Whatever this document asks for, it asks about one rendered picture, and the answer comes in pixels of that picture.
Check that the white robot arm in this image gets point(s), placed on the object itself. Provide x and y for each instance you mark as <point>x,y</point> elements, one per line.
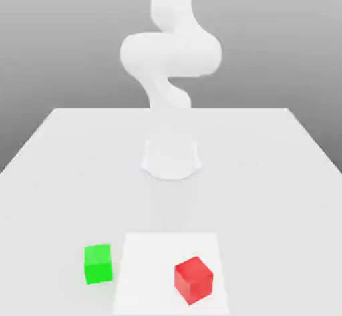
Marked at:
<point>171,54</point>

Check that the small red cube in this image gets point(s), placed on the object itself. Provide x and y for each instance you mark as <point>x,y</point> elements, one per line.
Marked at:
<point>193,281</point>

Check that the small green cube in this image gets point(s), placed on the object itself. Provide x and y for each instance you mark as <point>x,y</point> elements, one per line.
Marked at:
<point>98,264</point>

